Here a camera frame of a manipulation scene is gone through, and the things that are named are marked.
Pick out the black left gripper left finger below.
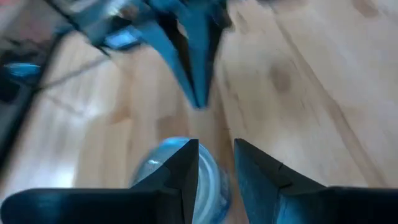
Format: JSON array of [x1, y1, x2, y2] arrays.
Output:
[[0, 138, 200, 224]]

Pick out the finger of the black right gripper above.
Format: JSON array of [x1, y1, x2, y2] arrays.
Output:
[[183, 6, 229, 108], [136, 21, 201, 109]]

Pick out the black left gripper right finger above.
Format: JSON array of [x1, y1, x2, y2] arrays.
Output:
[[233, 138, 398, 224]]

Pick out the teal label tin can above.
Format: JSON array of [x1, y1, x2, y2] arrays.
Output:
[[104, 29, 140, 51]]

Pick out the blue label tuna can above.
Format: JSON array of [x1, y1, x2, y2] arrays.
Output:
[[129, 136, 233, 224]]

